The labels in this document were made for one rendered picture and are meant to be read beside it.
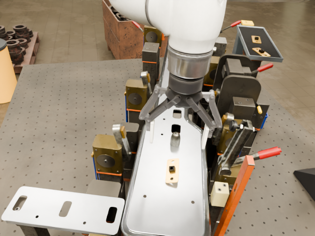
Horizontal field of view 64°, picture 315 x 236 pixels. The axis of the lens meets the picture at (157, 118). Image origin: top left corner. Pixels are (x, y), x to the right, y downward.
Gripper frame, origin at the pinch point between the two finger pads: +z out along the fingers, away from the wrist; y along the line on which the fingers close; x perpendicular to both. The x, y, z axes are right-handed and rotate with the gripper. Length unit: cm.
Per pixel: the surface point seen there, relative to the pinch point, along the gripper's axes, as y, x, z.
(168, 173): 1.2, 1.1, 12.8
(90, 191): 22.5, 8.4, 15.8
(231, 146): -14.4, -0.9, 1.1
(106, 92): 45, -82, 44
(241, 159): -17.6, 0.4, 4.4
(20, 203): 39.0, 15.0, 15.0
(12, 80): 164, -157, 93
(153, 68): 15, -76, 21
